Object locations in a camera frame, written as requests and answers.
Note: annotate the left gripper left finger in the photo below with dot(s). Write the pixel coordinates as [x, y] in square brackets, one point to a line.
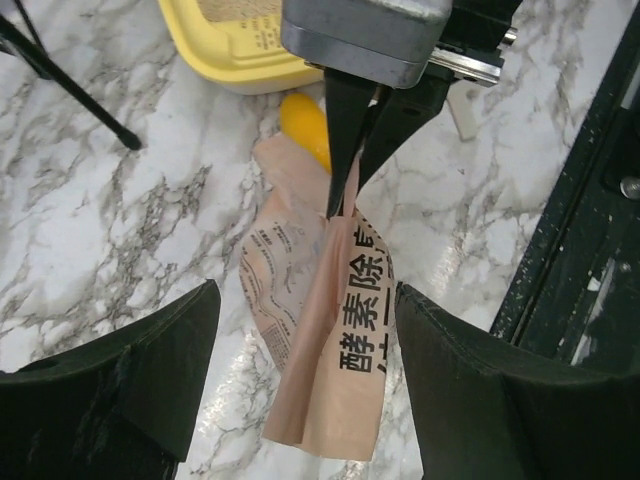
[123, 406]

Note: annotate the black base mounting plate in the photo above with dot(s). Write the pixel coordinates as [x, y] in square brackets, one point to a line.
[575, 295]

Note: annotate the white bag sealing clip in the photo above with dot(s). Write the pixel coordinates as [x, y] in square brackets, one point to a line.
[462, 113]

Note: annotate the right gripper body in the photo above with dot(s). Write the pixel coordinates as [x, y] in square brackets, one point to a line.
[470, 44]

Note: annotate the yellow litter box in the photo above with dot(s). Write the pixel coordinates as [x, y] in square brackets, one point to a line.
[236, 44]

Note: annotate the pink cat litter bag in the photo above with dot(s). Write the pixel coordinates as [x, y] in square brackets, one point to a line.
[321, 292]

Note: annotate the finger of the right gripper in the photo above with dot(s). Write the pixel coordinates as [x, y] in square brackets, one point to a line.
[347, 99]
[398, 115]

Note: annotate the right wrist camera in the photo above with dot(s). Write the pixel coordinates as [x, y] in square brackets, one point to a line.
[388, 42]

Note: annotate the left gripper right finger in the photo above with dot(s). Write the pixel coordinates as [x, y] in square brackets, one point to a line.
[485, 409]

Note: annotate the black tripod stand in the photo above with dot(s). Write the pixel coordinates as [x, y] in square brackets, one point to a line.
[32, 51]

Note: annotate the yellow litter scoop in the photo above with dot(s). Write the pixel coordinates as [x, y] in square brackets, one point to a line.
[305, 123]

